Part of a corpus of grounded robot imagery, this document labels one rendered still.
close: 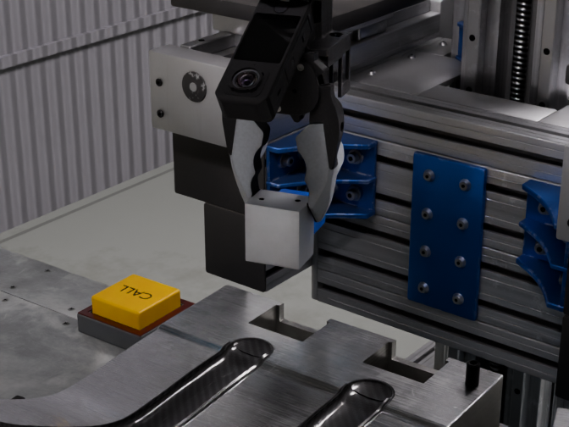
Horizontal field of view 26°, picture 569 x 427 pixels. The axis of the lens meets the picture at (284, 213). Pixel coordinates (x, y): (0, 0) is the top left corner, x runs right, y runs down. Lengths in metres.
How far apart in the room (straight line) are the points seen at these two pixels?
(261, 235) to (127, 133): 2.63
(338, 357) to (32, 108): 2.50
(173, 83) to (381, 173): 0.25
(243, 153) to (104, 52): 2.51
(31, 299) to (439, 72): 0.54
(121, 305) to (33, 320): 0.11
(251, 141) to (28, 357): 0.29
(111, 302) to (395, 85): 0.44
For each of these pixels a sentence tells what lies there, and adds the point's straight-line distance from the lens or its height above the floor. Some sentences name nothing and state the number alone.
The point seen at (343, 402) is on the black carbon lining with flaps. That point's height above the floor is 0.88.
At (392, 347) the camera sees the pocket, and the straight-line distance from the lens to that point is 0.97.
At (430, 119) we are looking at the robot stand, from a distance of 1.31.
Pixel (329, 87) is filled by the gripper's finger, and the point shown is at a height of 1.06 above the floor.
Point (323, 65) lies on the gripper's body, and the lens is 1.00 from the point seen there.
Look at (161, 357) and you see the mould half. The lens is 0.96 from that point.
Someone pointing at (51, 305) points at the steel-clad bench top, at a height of 0.80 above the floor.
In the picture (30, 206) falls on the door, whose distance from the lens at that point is 3.46.
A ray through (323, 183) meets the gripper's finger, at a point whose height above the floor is 0.98.
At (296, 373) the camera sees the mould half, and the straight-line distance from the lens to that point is 0.93.
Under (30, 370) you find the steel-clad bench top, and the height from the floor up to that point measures 0.80.
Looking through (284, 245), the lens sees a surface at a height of 0.93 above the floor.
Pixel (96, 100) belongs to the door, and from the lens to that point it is 3.55.
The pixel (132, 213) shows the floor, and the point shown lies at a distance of 3.48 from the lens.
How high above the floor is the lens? 1.36
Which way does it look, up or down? 23 degrees down
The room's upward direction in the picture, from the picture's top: straight up
